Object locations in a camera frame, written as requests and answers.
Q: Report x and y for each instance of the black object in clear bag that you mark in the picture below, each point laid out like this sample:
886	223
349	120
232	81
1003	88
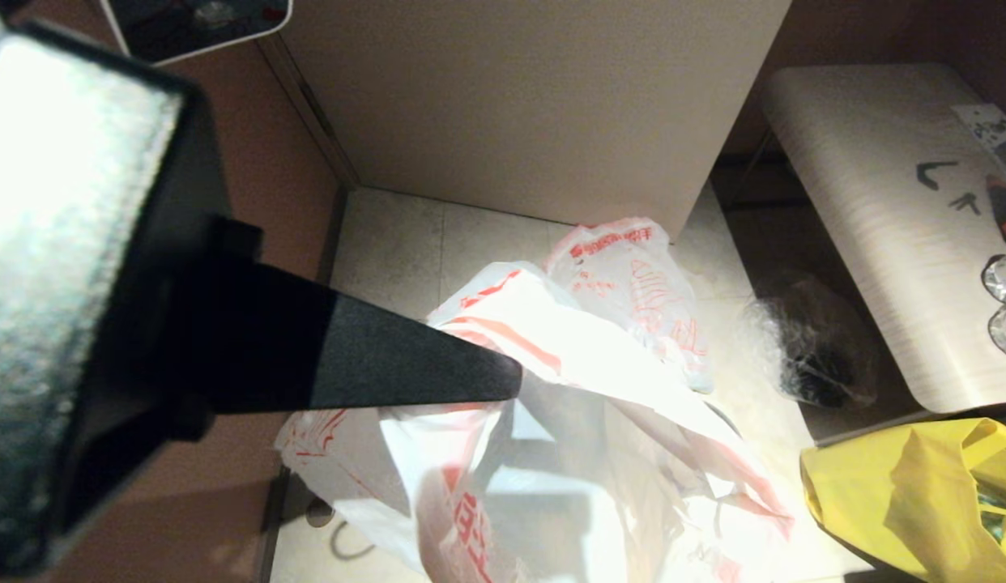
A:
819	385

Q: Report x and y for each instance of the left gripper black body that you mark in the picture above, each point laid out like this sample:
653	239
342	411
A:
66	243

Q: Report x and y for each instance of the dark baseboard strip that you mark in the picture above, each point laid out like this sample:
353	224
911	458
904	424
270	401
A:
334	235

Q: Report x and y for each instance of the white wood-grain table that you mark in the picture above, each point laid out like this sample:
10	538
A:
859	162

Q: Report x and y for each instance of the crumpled clear plastic bag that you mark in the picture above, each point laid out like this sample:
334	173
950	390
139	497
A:
794	340

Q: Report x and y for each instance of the black angle bracket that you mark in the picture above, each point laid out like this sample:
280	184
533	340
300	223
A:
924	174

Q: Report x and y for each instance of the black metal table leg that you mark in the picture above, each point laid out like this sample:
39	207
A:
750	174

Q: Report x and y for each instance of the printed paper sheet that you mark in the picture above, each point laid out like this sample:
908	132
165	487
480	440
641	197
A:
993	134

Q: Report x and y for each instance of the dark door frame strip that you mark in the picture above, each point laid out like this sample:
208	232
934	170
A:
309	105

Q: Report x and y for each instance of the large beige cabinet box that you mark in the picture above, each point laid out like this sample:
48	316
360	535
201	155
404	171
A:
511	97

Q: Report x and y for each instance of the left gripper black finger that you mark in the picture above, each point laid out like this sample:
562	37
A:
390	364

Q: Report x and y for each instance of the yellow plastic bag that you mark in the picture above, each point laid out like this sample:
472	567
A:
892	502

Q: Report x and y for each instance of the small black forked bracket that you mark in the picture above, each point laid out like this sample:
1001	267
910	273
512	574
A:
966	204

